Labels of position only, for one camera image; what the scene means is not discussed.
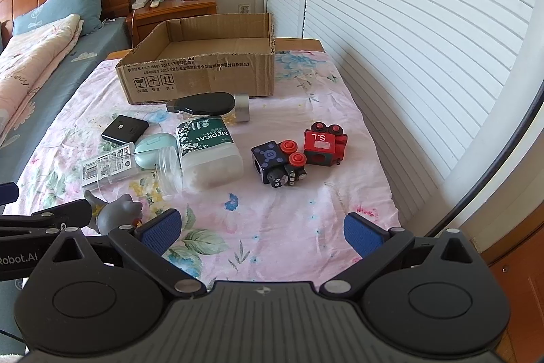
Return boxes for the grey elephant toy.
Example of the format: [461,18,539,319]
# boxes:
[84,191,143,235]

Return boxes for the clear pen refill box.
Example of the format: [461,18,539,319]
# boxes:
[81,142,137,186]

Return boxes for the clear plastic jar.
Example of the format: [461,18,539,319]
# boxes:
[80,147,183,199]

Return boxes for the teal round case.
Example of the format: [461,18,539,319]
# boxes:
[135,133,177,169]

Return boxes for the black square device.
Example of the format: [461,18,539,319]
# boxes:
[101,115,149,146]

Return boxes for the white medical cotton jar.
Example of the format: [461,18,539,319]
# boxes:
[176,116,243,192]

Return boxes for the red toy train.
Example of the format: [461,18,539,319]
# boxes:
[303,121,347,167]

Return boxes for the black purple toy train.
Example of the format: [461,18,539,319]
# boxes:
[252,139,307,188]

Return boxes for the fish oil capsule bottle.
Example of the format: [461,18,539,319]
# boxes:
[222,94,250,125]

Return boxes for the floral pink table cloth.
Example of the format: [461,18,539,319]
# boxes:
[6,52,398,285]

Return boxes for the pink floral quilt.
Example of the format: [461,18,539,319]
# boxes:
[1,14,84,139]

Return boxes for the blue-grey bed sheet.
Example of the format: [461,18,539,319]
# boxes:
[0,17,130,183]

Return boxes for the wooden nightstand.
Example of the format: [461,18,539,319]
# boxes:
[125,0,217,47]

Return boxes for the brown cardboard box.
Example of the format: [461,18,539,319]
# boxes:
[116,13,276,105]

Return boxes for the blue pillow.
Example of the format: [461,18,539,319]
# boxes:
[12,0,101,36]

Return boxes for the white power strip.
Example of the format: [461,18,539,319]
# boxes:
[132,0,150,10]

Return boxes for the white louvered closet doors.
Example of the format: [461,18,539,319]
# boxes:
[266,0,543,221]

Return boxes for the wall power outlet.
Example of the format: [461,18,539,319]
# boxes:
[239,4,250,14]

